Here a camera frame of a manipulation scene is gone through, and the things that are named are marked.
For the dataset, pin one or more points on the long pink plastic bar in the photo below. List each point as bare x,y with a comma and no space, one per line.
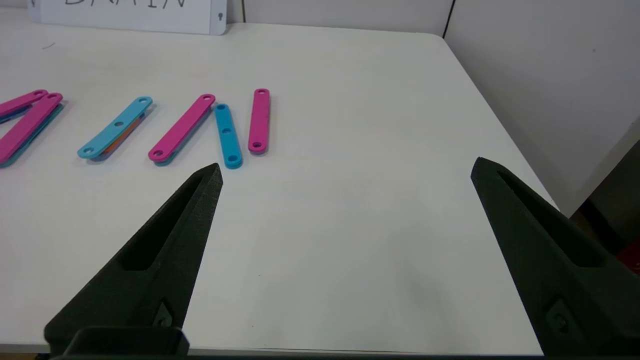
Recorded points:
27,127
20,102
182,127

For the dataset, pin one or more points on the white BRAIN word card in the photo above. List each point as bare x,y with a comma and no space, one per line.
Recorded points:
130,20

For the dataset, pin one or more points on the short pink plastic bar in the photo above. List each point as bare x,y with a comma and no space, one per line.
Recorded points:
259,120

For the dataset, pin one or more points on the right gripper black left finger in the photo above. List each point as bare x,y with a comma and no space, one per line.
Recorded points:
160,260

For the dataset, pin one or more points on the long blue bar orange dot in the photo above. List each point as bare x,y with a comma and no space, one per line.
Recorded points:
115,127

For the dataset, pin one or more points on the short blue plastic bar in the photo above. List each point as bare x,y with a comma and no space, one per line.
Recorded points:
227,135

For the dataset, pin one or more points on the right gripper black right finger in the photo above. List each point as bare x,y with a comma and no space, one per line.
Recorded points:
560,280

